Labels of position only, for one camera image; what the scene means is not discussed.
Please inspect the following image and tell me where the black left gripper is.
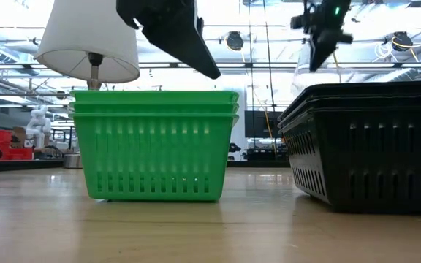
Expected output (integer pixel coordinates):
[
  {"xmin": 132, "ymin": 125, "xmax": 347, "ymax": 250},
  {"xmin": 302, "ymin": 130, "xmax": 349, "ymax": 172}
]
[{"xmin": 116, "ymin": 0, "xmax": 221, "ymax": 80}]

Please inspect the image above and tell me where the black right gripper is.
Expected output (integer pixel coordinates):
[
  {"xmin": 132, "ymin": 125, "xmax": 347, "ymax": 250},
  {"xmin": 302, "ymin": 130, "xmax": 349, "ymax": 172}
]
[{"xmin": 290, "ymin": 0, "xmax": 354, "ymax": 72}]

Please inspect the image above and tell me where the white shade table lamp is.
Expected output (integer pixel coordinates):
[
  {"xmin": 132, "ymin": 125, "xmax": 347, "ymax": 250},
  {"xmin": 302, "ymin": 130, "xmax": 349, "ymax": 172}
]
[{"xmin": 34, "ymin": 0, "xmax": 141, "ymax": 169}]

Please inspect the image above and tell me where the white robot figure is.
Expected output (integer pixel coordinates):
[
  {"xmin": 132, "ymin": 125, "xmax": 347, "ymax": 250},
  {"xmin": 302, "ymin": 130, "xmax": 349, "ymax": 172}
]
[{"xmin": 26, "ymin": 104, "xmax": 53, "ymax": 149}]

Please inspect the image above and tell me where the cardboard box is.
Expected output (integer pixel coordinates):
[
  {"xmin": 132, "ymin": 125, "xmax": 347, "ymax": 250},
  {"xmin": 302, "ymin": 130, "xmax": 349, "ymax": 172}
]
[{"xmin": 12, "ymin": 126, "xmax": 28, "ymax": 148}]

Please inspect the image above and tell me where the red plastic bin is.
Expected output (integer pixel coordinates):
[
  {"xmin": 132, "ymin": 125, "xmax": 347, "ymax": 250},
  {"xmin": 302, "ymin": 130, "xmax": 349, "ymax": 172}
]
[{"xmin": 0, "ymin": 129, "xmax": 34, "ymax": 161}]

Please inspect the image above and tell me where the thick yellow cable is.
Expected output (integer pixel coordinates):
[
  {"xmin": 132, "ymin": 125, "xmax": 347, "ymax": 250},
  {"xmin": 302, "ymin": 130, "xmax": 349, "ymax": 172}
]
[{"xmin": 333, "ymin": 50, "xmax": 342, "ymax": 83}]

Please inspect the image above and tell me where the black ceiling cable reel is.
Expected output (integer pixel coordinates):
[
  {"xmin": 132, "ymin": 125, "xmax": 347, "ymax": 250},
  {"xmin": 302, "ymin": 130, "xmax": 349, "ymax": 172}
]
[
  {"xmin": 226, "ymin": 31, "xmax": 245, "ymax": 52},
  {"xmin": 391, "ymin": 31, "xmax": 414, "ymax": 52}
]

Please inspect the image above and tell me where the black hanging cable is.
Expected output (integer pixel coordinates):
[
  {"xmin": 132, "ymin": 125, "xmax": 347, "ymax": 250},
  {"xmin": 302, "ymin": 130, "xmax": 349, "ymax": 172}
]
[
  {"xmin": 248, "ymin": 0, "xmax": 254, "ymax": 110},
  {"xmin": 262, "ymin": 0, "xmax": 276, "ymax": 112}
]

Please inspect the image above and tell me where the thin yellow cable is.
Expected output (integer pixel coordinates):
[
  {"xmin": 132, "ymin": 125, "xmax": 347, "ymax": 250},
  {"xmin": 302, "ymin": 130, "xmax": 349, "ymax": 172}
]
[{"xmin": 224, "ymin": 32, "xmax": 276, "ymax": 147}]

